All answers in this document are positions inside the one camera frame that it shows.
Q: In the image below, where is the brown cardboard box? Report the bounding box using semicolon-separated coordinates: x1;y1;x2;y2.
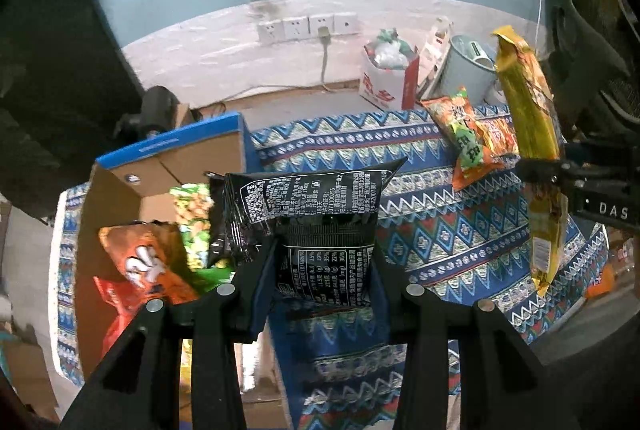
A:
0;339;62;422

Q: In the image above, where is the black round device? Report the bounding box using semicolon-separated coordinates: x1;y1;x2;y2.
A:
114;85;179;143

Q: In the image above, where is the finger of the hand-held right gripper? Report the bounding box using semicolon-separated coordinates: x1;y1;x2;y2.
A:
517;157;589;191
562;139;606;163

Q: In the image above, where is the white plug with cable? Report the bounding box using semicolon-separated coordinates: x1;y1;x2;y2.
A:
317;25;364;95

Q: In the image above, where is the dark hanging cloth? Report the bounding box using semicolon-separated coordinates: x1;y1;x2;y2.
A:
0;0;147;221

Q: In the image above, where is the white wall socket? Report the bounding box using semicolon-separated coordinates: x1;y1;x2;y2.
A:
257;20;286;44
308;14;335;38
332;12;361;36
283;17;312;42

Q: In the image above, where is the black snack packet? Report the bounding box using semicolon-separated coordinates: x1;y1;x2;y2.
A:
206;156;409;309

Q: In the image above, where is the crumpled plastic bag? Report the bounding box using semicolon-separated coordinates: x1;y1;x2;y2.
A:
366;28;419;71

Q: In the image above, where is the cardboard box with blue rim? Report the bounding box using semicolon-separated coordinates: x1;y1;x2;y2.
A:
75;111;297;430

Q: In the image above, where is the patterned blue cloth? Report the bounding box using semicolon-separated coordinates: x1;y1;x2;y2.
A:
50;102;612;430

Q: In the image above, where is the orange snack bag green label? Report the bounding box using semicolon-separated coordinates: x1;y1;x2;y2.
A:
421;85;484;184

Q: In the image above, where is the yellow snack packet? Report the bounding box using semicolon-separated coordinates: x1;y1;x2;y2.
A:
490;25;571;297

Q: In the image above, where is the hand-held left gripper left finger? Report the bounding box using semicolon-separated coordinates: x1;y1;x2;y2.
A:
60;236;279;430

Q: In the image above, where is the orange object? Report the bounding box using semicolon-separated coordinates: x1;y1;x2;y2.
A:
584;259;617;301

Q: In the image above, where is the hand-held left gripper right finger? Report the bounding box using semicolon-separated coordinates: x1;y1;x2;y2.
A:
370;245;581;430

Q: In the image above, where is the red and white bag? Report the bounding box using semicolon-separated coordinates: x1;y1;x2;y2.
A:
358;50;421;111

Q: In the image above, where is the orange snack bag white print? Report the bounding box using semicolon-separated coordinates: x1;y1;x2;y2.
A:
97;220;202;307
452;112;521;192

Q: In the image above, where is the pale blue bucket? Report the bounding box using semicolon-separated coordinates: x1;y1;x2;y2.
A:
433;34;499;106

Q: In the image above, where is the red snack packet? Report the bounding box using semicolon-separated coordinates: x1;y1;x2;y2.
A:
92;277;152;362

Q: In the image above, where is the white and red carton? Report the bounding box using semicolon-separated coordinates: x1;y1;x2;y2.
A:
417;16;454;96

